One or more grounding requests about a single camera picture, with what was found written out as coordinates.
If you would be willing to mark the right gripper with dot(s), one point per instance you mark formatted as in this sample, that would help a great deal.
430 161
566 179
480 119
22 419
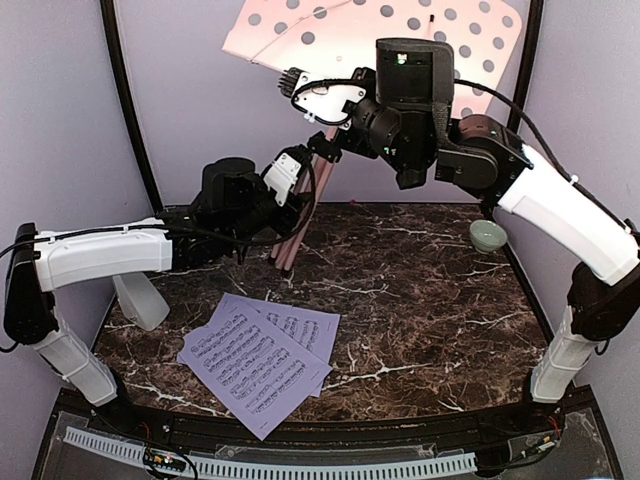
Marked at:
339 137

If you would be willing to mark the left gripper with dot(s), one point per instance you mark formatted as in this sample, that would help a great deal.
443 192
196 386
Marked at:
284 224

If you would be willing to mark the pink folding music stand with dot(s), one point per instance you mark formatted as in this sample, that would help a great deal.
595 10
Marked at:
330 39

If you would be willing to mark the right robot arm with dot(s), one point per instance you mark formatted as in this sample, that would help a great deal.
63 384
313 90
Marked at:
400 111

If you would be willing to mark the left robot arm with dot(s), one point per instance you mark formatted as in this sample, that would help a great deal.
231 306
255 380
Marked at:
41 263

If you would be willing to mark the pale green ceramic bowl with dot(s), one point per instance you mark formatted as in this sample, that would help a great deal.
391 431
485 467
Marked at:
486 236

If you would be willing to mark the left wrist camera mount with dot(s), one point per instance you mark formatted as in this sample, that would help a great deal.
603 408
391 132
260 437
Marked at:
283 173

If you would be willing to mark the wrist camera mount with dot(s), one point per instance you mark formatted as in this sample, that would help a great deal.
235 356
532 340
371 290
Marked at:
283 173
322 100

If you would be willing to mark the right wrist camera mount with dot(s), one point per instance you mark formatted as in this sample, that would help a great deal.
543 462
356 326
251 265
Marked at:
322 100

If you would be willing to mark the grey slotted cable duct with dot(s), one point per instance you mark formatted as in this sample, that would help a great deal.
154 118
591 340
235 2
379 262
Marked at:
235 462

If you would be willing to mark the black front rail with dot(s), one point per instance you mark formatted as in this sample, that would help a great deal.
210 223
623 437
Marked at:
455 430

